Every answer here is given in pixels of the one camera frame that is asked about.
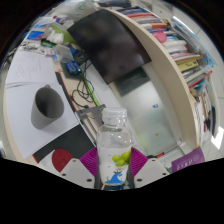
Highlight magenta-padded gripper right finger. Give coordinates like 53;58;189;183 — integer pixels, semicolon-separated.
128;147;171;190

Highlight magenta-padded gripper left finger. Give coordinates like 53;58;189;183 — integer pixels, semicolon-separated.
59;147;100;190

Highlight purple hanging pennant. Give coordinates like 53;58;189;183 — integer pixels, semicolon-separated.
171;146;206;173

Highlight small white paper sheet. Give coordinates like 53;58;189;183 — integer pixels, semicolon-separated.
37;149;84;171

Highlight blue electronic box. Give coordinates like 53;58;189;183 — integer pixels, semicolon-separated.
64;60;82;76

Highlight flat round red coaster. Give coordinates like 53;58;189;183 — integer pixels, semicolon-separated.
51;148;74;173

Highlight black desk mat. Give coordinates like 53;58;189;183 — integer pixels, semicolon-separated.
32;123;96;164

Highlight grey cup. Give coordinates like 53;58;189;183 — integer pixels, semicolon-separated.
30;84;65;130

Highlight blue tissue box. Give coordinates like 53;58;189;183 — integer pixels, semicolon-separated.
26;29;46;42

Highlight wooden shelf with books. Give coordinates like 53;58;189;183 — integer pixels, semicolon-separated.
96;0;221;158

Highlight clear plastic box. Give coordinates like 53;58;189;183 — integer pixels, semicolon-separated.
54;44;74;64

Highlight white tissue pack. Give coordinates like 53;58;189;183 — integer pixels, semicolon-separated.
46;28;66;44

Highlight clear plastic water bottle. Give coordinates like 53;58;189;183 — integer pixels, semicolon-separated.
95;106;134;192

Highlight grey metal laptop stand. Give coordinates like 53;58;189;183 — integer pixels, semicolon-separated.
75;103;107;134

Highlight black cables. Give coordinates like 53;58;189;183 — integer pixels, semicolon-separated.
71;59;101;109

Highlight handwritten white paper sheet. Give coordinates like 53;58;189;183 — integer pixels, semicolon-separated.
5;49;58;88

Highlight black computer monitor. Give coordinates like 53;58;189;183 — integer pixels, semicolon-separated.
66;8;153;85

